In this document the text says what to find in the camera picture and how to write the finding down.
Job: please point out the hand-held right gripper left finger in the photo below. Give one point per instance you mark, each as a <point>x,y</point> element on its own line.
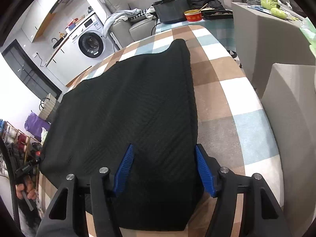
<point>126,167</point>

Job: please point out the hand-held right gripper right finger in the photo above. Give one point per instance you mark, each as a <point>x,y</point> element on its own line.
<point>203,170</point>

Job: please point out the black knitted sweater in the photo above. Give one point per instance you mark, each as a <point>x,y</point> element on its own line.
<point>128,108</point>

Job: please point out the person's left hand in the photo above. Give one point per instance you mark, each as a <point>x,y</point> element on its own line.
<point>30,187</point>

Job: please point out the colourful plastic bag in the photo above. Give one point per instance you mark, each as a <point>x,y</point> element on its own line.
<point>45,136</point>

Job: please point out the wooden shoe rack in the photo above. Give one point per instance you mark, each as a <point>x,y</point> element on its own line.
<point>14,130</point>

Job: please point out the purple bag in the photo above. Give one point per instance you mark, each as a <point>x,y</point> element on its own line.
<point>35,127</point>

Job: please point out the woven laundry basket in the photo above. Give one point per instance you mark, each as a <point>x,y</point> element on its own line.
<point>48,108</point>

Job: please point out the dark glass door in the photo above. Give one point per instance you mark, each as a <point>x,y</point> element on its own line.
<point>27,71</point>

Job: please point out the grey padded box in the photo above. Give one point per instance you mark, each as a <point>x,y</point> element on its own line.
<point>293,128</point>

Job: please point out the white kitchen counter cabinets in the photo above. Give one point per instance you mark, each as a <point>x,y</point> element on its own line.
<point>66,64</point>

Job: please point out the white washing machine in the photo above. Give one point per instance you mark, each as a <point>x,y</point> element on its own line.
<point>91,43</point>

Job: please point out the black kitchen faucet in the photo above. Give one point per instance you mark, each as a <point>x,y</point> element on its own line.
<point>53,41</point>

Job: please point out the grey sofa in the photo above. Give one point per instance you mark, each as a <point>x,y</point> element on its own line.
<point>138,30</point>

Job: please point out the grey cabinet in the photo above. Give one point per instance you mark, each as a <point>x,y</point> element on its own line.
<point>266,47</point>

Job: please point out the teal checked tablecloth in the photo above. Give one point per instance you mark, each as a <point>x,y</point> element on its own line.
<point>217,32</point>

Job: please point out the light grey garment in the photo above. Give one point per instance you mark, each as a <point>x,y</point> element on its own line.
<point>116,17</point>

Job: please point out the houndstooth cushion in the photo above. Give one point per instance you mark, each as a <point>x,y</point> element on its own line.
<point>138,16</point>

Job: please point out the red and gold bowl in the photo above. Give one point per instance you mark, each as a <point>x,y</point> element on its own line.
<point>193,16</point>

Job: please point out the black food tray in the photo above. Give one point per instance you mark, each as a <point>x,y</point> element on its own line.
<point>217,14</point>

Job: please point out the white grey cloth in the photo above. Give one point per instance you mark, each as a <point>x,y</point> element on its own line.
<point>150,12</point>

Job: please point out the black cooker pot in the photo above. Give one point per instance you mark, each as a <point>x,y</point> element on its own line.
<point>172,11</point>

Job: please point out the wooden chopsticks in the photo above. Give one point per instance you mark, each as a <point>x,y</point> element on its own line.
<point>205,7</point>

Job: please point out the black range hood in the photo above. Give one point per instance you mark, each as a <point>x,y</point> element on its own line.
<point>63,0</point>

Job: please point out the green toy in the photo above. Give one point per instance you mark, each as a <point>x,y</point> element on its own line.
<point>279,13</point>

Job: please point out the green plastic bag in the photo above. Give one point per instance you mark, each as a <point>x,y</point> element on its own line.
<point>308,30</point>

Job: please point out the green toy figure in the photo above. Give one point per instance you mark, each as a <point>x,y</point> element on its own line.
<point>270,0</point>

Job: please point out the white wall cabinets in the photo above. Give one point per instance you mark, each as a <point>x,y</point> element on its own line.
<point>37,22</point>

